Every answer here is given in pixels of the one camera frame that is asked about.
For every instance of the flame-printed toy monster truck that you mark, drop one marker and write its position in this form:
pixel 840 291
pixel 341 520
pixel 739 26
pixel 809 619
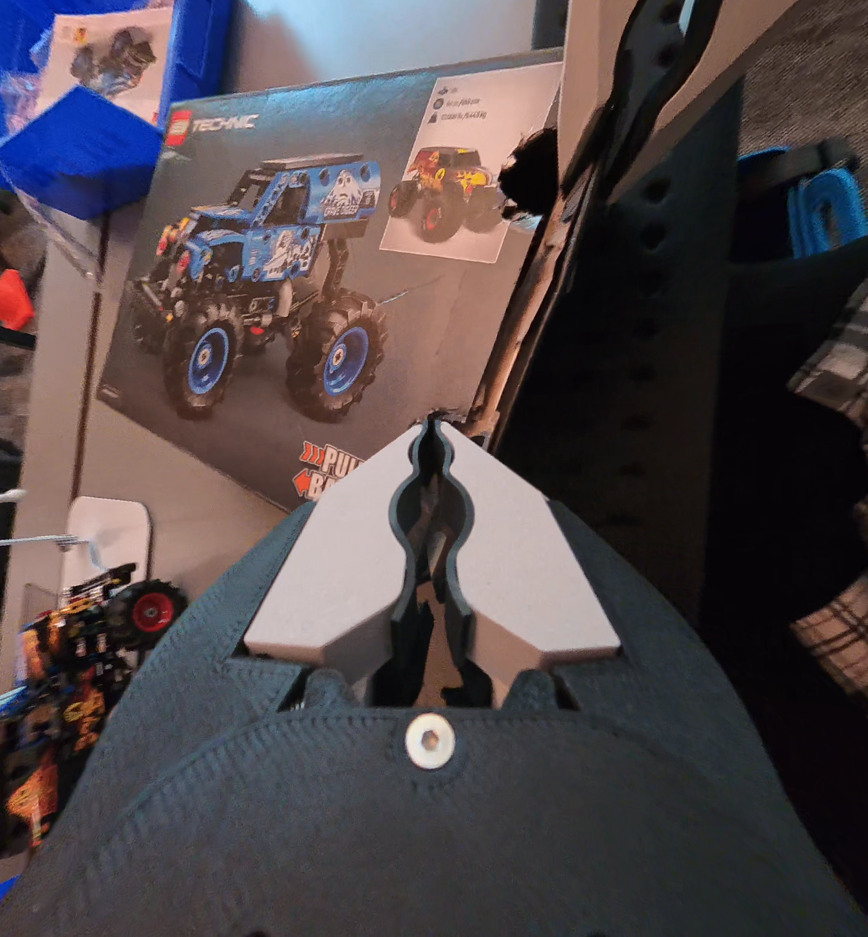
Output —
pixel 60 695

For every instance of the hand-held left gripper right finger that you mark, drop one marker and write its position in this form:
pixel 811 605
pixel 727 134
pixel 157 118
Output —
pixel 543 585

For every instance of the dark toy box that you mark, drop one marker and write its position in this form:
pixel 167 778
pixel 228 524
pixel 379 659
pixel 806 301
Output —
pixel 258 183

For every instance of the grey desk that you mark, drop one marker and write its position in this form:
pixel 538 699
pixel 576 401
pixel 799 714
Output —
pixel 185 527

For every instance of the white book stand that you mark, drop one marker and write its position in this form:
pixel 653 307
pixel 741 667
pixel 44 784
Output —
pixel 112 527

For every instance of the person's plaid shirt torso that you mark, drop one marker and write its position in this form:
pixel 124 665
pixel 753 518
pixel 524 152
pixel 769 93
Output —
pixel 858 644

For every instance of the orange traffic cone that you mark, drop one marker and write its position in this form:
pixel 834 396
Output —
pixel 6 300

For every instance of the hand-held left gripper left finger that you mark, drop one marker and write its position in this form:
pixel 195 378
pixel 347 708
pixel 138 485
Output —
pixel 316 585

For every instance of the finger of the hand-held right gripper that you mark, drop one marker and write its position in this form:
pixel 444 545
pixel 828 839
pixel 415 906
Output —
pixel 734 36
pixel 529 176

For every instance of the shiny clear plastic bag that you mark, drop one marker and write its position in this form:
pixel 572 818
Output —
pixel 60 234

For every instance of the black perforated chair armrest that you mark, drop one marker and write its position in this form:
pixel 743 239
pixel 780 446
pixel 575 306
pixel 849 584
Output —
pixel 624 366

